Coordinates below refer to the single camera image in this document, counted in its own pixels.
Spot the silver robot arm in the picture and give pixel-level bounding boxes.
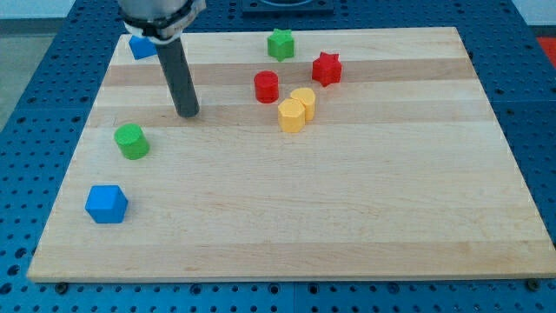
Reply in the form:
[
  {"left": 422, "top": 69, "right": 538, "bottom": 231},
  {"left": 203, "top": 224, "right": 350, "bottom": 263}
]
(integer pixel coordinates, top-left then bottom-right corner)
[{"left": 118, "top": 0, "right": 206, "bottom": 118}]

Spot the red star block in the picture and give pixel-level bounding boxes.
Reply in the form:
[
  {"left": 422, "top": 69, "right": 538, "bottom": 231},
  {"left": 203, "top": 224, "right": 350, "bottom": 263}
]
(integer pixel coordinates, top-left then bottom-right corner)
[{"left": 312, "top": 51, "right": 342, "bottom": 87}]

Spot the blue cube block top left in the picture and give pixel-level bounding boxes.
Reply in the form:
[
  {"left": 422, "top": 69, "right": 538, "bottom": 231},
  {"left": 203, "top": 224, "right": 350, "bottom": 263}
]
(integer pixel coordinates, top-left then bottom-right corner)
[{"left": 129, "top": 36, "right": 157, "bottom": 60}]

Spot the blue cube block bottom left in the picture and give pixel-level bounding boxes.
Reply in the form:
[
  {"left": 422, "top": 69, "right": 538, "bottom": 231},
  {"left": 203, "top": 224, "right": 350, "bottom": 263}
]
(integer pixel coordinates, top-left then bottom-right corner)
[{"left": 84, "top": 185, "right": 128, "bottom": 223}]

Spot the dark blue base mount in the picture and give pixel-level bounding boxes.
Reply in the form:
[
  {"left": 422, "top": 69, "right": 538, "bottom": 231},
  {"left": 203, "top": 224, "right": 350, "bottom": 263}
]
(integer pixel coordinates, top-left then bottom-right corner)
[{"left": 239, "top": 0, "right": 334, "bottom": 15}]

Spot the green cylinder block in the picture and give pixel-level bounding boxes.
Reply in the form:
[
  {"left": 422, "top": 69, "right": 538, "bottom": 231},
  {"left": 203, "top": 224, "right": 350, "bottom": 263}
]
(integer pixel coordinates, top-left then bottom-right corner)
[{"left": 114, "top": 123, "right": 150, "bottom": 160}]

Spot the red cylinder block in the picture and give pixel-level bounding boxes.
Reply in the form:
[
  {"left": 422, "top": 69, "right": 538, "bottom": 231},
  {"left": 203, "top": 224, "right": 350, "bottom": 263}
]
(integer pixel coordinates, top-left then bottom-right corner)
[{"left": 254, "top": 70, "right": 279, "bottom": 103}]

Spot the blue cube block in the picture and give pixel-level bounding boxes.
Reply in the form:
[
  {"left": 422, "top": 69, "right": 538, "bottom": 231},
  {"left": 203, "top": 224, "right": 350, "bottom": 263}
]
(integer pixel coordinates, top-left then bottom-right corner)
[
  {"left": 84, "top": 185, "right": 128, "bottom": 223},
  {"left": 129, "top": 36, "right": 157, "bottom": 60}
]

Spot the yellow heart block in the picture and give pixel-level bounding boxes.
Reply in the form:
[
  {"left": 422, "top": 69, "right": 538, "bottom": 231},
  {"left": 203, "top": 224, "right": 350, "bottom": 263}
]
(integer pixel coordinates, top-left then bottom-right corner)
[{"left": 290, "top": 87, "right": 316, "bottom": 121}]

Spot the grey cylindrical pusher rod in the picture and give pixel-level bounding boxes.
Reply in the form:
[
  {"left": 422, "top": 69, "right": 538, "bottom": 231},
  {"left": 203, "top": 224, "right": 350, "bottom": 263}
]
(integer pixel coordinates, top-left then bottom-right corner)
[{"left": 156, "top": 38, "right": 200, "bottom": 118}]

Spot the yellow hexagon block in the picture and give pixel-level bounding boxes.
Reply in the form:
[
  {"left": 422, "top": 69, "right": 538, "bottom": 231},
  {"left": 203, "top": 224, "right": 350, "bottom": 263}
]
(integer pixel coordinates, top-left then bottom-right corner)
[{"left": 278, "top": 98, "right": 306, "bottom": 133}]

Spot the wooden board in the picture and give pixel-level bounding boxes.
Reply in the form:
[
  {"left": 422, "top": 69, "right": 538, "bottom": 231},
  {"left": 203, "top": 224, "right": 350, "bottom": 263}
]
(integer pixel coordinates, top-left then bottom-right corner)
[{"left": 28, "top": 27, "right": 555, "bottom": 283}]

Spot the green star block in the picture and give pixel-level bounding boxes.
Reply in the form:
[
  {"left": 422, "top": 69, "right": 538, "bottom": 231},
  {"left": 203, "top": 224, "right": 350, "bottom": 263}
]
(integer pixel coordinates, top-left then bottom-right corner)
[{"left": 267, "top": 29, "right": 295, "bottom": 62}]

